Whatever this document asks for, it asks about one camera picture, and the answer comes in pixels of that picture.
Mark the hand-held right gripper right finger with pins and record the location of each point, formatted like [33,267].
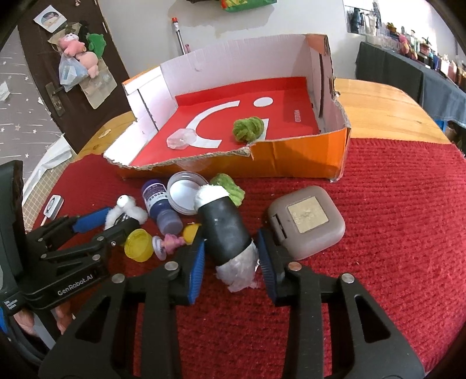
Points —
[267,271]

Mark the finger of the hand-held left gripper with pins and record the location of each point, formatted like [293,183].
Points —
[120,233]
[91,219]

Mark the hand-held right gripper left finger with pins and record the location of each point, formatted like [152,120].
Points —
[196,271]

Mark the yellow bottle cap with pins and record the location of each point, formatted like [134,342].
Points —
[138,246]

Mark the white plush toy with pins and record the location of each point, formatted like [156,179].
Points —
[136,213]

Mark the purple bottle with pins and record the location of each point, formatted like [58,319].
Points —
[156,200]

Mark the black cylinder with white ends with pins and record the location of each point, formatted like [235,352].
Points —
[224,229]

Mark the grey square case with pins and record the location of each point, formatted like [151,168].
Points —
[327,237]

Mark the green yarn ball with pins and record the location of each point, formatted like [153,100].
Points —
[247,129]
[229,187]

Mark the orange cardboard box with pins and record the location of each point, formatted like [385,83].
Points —
[291,156]

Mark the person's left hand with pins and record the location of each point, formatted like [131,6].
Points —
[63,319]

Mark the small yellow-haired doll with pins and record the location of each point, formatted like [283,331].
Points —
[191,233]

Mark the small white device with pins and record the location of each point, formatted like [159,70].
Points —
[52,206]

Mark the clear plastic piece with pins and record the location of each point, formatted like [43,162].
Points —
[182,138]

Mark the red woven mat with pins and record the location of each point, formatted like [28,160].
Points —
[382,218]

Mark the beige cloth bag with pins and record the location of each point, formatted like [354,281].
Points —
[98,89]

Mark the clear plastic bag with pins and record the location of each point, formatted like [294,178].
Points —
[71,74]

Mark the pink plush toy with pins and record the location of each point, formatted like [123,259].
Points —
[87,62]
[71,43]

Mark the green plush toy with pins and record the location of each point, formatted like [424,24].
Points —
[96,43]

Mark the metal pole with red cap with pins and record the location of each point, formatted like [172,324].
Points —
[178,34]

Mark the cloth-covered side table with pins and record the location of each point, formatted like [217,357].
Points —
[393,73]

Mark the green printed bag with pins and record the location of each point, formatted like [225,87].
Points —
[247,4]

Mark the row of assorted bottles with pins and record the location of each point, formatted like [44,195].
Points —
[407,40]

